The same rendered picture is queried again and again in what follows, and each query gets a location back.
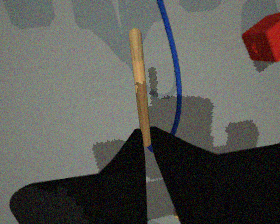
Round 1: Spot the red square block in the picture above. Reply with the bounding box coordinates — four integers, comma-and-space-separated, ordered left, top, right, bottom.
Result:
242, 12, 280, 62

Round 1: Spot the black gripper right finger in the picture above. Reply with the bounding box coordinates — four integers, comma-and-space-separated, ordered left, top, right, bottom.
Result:
150, 126, 280, 224

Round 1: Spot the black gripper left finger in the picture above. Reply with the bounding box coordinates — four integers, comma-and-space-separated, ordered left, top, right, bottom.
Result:
10, 128, 148, 224

